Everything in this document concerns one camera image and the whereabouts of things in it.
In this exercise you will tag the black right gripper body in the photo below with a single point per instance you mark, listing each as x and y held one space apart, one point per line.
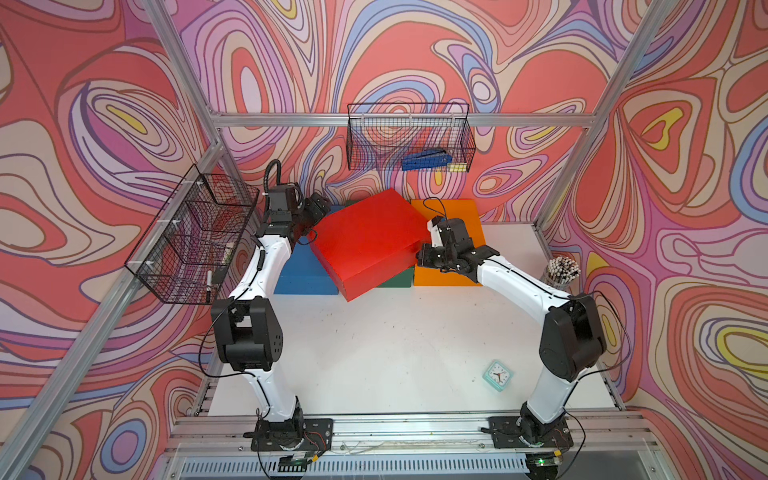
438 257

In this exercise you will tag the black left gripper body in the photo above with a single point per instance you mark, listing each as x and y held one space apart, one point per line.
294 223

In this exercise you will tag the red shoebox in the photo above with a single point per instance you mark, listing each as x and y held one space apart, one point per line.
329 243

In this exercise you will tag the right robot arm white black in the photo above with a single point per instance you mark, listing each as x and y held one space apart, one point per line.
572 338

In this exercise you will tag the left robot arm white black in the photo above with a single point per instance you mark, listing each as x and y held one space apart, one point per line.
249 337

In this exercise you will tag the orange shoebox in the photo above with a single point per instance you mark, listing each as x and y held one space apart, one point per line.
459 209

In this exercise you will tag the green shoebox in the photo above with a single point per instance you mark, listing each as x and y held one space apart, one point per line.
399 279

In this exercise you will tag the blue shoebox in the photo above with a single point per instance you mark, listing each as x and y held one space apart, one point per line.
303 273

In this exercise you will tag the yellow item in back basket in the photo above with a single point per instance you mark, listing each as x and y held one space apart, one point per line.
457 168

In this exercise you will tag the blue stapler in basket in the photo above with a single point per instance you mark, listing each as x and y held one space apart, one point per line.
426 160

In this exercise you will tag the aluminium horizontal back bar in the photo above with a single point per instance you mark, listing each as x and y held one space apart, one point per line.
226 120

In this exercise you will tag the metal cup of pencils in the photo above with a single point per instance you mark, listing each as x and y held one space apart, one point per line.
560 272

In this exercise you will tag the marker pen in left basket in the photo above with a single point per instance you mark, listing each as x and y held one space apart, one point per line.
209 286

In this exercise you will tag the small teal alarm clock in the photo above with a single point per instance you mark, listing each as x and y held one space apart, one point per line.
497 375

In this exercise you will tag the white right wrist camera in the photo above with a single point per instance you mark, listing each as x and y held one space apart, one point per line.
434 229

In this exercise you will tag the black wire basket left wall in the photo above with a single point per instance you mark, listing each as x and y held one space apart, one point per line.
197 229

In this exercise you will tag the black wire basket wall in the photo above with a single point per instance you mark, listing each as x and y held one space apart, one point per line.
197 229
380 145

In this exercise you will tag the black wire basket back wall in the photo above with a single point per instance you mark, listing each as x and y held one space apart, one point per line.
380 145

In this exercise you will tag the aluminium frame post right corner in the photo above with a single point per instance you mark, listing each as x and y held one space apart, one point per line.
638 46

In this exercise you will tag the aluminium frame post corner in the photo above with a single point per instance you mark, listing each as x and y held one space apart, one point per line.
217 154
638 46

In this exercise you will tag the aluminium frame post left corner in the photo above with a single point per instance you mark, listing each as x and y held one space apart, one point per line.
217 154

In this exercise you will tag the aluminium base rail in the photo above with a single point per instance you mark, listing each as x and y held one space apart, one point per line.
458 445

